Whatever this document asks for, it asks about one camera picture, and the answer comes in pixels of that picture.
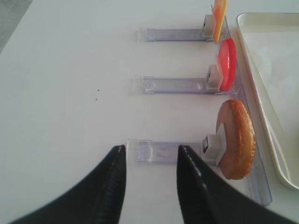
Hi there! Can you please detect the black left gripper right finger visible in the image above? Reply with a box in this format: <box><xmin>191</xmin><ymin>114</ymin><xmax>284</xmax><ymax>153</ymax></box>
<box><xmin>177</xmin><ymin>145</ymin><xmax>292</xmax><ymax>224</ymax></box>

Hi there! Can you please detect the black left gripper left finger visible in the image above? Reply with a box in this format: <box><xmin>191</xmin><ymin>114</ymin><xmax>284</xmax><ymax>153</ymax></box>
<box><xmin>13</xmin><ymin>145</ymin><xmax>127</xmax><ymax>224</ymax></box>

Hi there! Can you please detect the upright red tomato slice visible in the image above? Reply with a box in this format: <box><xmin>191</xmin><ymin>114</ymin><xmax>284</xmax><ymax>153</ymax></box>
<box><xmin>217</xmin><ymin>38</ymin><xmax>236</xmax><ymax>91</ymax></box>

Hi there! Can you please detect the upright yellow cheese slice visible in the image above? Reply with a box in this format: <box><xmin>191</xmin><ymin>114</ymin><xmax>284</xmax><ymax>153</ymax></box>
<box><xmin>212</xmin><ymin>0</ymin><xmax>228</xmax><ymax>43</ymax></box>

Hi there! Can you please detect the white pusher block bottom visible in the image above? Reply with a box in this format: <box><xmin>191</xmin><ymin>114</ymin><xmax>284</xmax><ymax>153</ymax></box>
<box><xmin>201</xmin><ymin>123</ymin><xmax>227</xmax><ymax>166</ymax></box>

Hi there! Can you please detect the white pusher block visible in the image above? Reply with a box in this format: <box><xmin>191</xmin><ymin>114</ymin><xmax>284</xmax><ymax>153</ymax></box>
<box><xmin>205</xmin><ymin>65</ymin><xmax>223</xmax><ymax>91</ymax></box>
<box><xmin>201</xmin><ymin>14</ymin><xmax>218</xmax><ymax>43</ymax></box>
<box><xmin>201</xmin><ymin>123</ymin><xmax>227</xmax><ymax>166</ymax></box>

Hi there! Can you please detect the upright bun in left rack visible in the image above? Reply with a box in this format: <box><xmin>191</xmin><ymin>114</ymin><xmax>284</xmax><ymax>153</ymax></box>
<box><xmin>216</xmin><ymin>99</ymin><xmax>256</xmax><ymax>180</ymax></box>

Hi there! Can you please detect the left clear acrylic food rack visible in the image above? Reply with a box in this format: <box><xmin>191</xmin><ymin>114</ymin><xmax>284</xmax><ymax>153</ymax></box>
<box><xmin>127</xmin><ymin>22</ymin><xmax>272</xmax><ymax>206</ymax></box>

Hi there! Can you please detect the white pusher block middle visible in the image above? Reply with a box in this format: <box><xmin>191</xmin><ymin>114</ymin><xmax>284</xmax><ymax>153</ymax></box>
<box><xmin>205</xmin><ymin>65</ymin><xmax>223</xmax><ymax>91</ymax></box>

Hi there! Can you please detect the white pusher block top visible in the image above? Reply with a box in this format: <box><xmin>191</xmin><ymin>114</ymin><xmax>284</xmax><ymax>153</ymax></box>
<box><xmin>201</xmin><ymin>14</ymin><xmax>218</xmax><ymax>43</ymax></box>

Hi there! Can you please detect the cream plastic serving tray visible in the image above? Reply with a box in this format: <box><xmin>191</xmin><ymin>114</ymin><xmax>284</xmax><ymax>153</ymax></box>
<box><xmin>236</xmin><ymin>13</ymin><xmax>299</xmax><ymax>190</ymax></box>

